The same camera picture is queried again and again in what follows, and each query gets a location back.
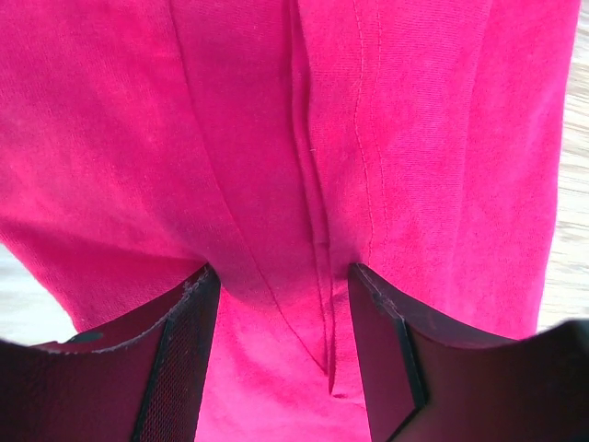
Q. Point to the pink red t shirt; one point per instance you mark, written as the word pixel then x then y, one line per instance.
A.
pixel 280 142

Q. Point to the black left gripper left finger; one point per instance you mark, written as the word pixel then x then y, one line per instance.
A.
pixel 139 377

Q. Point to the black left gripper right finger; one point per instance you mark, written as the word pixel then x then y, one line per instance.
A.
pixel 429 377

